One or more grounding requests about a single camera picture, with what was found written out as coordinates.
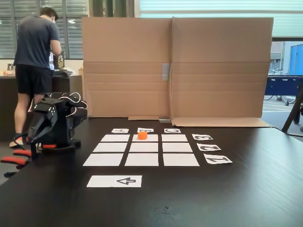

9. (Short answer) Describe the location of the red and black clamp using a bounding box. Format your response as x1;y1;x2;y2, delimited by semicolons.
23;134;58;159
0;148;33;178

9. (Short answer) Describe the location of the brown cardboard box wall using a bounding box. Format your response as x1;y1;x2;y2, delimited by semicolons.
81;16;274;128

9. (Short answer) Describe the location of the white arrow paper sheet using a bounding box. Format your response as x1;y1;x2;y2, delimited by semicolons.
86;175;143;188

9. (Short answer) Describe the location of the paper sheet number 3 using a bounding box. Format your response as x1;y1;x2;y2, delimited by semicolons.
191;133;214;141

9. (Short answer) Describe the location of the dark wooden counter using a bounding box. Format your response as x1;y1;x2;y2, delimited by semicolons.
0;75;84;142

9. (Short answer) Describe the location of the white nine-square grid sheet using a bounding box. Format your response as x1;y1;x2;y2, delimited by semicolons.
82;134;201;167

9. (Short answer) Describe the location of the blue foosball table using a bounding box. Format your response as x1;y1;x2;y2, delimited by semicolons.
267;75;303;107

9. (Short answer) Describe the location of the paper sheet number 1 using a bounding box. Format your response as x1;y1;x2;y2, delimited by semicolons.
203;153;233;165

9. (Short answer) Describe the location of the clear tape scrap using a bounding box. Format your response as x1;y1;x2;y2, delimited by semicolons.
152;205;177;215

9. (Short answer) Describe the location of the paper sheet number 2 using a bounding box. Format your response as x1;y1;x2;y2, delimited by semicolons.
196;143;222;152

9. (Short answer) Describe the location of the standing person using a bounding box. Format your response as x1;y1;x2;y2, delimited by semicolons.
9;6;65;148

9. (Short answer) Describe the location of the black tripod leg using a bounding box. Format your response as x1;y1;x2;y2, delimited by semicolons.
281;81;303;138

